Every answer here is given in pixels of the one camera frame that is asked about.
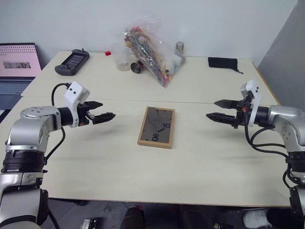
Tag clear plastic bag of items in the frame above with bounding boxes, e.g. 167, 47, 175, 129
113, 15, 187, 89

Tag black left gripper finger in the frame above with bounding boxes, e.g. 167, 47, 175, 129
86, 101, 104, 111
92, 112, 116, 125

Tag black fabric pouch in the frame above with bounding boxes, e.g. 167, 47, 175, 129
207, 57, 244, 75

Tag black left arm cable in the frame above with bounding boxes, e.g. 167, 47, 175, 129
44, 83, 72, 161

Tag black box on floor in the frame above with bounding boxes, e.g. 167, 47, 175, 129
81, 218, 99, 229

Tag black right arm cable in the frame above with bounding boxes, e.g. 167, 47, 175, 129
243, 118, 291, 159

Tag steel cup lying down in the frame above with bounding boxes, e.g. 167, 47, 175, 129
130, 61, 146, 75

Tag laptop with pink screen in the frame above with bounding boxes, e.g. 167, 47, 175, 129
0, 42, 43, 111

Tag dark rounded shape under table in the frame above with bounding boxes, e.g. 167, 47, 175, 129
120, 206, 145, 229

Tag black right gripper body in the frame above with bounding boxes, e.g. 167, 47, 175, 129
232, 92, 254, 131

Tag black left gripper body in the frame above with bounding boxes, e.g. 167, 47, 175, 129
77, 102, 96, 127

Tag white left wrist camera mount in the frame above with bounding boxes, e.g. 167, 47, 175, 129
62, 81, 91, 128

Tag wooden framed digital clock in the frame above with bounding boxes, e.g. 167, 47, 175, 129
137, 106, 176, 150

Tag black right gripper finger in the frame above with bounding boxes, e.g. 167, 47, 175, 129
213, 99, 239, 109
205, 113, 236, 125

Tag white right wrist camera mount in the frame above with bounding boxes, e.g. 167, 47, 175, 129
240, 79, 262, 127

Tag black handheld game console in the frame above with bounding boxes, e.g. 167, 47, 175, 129
54, 48, 91, 77

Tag upright steel cylinder cup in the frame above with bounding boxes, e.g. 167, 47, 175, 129
175, 41, 185, 55

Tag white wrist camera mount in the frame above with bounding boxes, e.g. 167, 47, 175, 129
240, 79, 262, 127
62, 81, 91, 128

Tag clear plastic cup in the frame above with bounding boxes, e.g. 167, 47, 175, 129
112, 42, 132, 72

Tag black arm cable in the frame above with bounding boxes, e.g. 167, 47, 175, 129
44, 83, 72, 161
243, 118, 291, 159

